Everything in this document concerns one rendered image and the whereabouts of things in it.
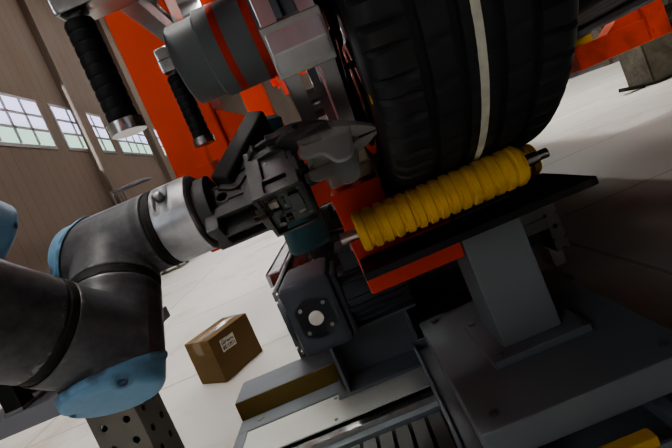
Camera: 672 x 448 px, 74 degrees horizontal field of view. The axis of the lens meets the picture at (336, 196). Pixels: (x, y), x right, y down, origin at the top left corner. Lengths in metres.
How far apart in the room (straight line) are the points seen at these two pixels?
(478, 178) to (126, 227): 0.43
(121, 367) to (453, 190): 0.43
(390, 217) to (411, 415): 0.55
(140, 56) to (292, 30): 0.84
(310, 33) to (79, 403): 0.40
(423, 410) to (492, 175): 0.58
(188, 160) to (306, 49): 0.78
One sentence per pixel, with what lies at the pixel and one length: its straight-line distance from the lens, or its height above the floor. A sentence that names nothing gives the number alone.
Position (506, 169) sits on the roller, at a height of 0.52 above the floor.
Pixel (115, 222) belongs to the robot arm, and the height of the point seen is 0.65.
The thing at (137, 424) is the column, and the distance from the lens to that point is 1.08.
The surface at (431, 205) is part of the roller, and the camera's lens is 0.60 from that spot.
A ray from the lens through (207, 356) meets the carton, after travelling 1.89.
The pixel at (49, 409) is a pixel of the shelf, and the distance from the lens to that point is 0.89.
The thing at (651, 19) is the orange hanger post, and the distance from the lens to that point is 3.91.
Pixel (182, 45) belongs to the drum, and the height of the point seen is 0.86.
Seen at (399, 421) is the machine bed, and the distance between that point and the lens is 1.05.
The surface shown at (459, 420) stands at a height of 0.15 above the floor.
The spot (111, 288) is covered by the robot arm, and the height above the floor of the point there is 0.59.
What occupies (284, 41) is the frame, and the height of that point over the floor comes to 0.75.
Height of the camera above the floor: 0.62
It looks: 4 degrees down
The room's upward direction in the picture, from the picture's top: 23 degrees counter-clockwise
